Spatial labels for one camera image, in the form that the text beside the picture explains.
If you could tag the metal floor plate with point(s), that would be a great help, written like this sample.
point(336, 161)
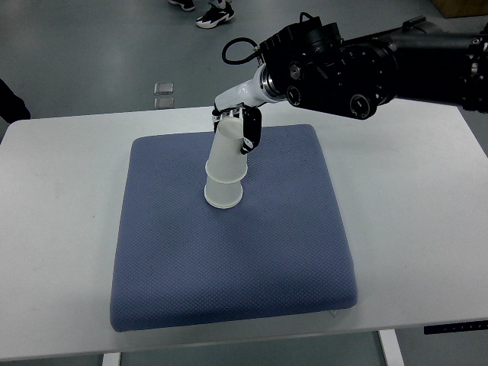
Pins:
point(164, 103)
point(163, 88)

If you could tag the cardboard box corner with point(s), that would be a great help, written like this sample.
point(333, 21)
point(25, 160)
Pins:
point(461, 8)

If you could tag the white table leg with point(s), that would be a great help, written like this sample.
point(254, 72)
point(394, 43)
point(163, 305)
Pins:
point(111, 359)
point(390, 347)

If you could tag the upper metal floor plate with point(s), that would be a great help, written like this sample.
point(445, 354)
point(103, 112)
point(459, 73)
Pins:
point(163, 88)

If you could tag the person in black clothes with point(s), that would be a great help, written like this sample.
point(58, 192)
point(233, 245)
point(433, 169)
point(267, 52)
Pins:
point(13, 107)

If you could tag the white table leg right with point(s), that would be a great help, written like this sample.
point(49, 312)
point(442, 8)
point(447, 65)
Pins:
point(390, 347)

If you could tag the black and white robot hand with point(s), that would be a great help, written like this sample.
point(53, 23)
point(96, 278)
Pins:
point(246, 98)

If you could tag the black table control panel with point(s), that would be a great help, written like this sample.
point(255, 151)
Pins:
point(455, 327)

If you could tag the white paper cup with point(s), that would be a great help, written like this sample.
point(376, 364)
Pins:
point(226, 164)
point(222, 195)

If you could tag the blue quilted cushion pad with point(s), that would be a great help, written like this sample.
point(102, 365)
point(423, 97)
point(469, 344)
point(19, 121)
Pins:
point(282, 250)

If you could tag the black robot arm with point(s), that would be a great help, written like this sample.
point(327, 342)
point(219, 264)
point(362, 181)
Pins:
point(310, 65)

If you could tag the black and white sneaker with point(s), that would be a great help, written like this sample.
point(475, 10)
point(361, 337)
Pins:
point(218, 13)

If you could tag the white table leg left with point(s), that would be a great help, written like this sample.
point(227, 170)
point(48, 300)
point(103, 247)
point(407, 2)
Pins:
point(111, 359)

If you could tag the white paper cup on cushion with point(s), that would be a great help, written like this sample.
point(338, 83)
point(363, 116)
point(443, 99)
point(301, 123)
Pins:
point(222, 195)

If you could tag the lower metal floor plate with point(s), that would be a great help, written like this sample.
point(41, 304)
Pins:
point(164, 103)

